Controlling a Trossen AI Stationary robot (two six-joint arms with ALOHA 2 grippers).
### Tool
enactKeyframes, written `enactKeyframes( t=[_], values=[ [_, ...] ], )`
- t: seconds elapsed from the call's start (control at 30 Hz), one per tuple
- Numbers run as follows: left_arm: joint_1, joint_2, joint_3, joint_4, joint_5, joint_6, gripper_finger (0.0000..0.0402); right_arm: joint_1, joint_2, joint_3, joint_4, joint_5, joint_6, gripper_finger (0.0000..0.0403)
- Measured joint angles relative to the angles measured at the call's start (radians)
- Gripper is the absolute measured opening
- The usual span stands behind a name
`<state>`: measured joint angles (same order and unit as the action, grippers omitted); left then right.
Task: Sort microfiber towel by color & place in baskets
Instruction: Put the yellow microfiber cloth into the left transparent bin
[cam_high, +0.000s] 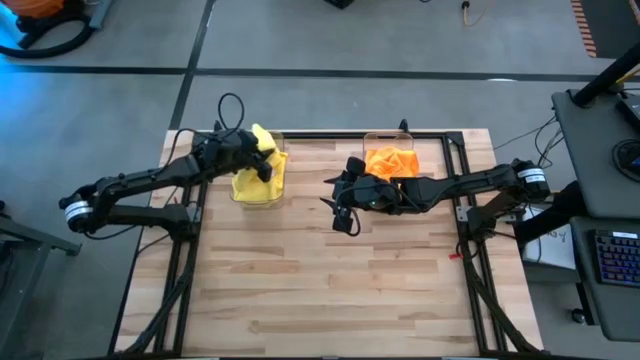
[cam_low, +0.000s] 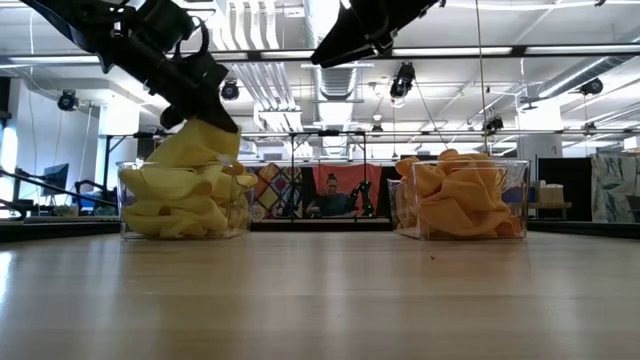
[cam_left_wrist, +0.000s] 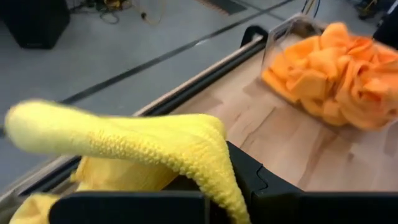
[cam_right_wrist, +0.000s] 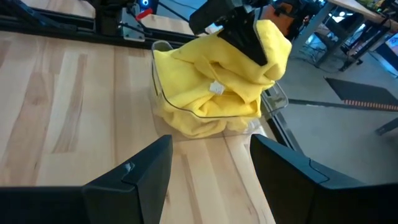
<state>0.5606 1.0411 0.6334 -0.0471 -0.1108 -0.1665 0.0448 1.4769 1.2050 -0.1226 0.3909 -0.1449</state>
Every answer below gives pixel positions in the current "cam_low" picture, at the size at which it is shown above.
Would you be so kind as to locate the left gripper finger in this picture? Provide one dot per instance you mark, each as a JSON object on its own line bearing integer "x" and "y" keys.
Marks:
{"x": 212, "y": 110}
{"x": 172, "y": 116}

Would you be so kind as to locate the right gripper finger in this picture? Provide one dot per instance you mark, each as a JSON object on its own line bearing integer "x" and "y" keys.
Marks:
{"x": 385, "y": 42}
{"x": 350, "y": 42}

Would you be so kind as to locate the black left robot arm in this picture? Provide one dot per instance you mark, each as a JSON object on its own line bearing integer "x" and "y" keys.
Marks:
{"x": 160, "y": 22}

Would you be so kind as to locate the black background robot arm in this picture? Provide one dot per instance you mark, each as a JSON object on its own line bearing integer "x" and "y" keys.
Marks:
{"x": 364, "y": 192}

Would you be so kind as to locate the black ceiling spotlight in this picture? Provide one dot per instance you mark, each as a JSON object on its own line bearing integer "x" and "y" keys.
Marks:
{"x": 402, "y": 80}
{"x": 494, "y": 125}
{"x": 231, "y": 91}
{"x": 67, "y": 100}
{"x": 591, "y": 86}

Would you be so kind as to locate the clear plastic basket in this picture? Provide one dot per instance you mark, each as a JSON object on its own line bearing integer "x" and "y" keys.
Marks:
{"x": 131, "y": 165}
{"x": 517, "y": 180}

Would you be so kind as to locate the thin hanging rod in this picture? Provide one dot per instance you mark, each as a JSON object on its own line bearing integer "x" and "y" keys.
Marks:
{"x": 481, "y": 75}

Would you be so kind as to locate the colourful patchwork quilt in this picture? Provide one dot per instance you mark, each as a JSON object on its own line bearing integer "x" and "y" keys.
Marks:
{"x": 275, "y": 190}

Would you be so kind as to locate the black overhead crossbar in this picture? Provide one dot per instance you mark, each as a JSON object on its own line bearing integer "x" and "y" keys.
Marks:
{"x": 518, "y": 50}

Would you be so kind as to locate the black computer monitor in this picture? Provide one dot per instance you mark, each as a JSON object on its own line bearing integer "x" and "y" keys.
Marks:
{"x": 56, "y": 177}

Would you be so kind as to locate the red hanging cloth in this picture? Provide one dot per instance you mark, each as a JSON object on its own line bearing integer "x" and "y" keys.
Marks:
{"x": 350, "y": 175}

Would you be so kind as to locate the black diagonal bar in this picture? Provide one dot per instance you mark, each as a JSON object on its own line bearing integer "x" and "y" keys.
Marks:
{"x": 60, "y": 189}

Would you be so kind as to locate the person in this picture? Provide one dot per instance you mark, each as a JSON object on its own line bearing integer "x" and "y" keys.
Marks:
{"x": 332, "y": 205}

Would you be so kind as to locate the cardboard box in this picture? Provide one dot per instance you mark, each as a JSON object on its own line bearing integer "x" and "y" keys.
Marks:
{"x": 550, "y": 194}

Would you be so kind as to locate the black panel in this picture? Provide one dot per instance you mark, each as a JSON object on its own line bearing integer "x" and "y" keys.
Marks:
{"x": 575, "y": 175}

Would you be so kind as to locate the blue white patterned cloth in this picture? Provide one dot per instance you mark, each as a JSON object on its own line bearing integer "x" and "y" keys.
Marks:
{"x": 615, "y": 190}

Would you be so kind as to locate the black background frame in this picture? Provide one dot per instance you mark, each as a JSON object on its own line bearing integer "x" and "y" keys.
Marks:
{"x": 327, "y": 133}

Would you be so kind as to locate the silver ventilation duct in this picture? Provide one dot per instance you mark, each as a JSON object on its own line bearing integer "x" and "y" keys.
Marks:
{"x": 575, "y": 80}

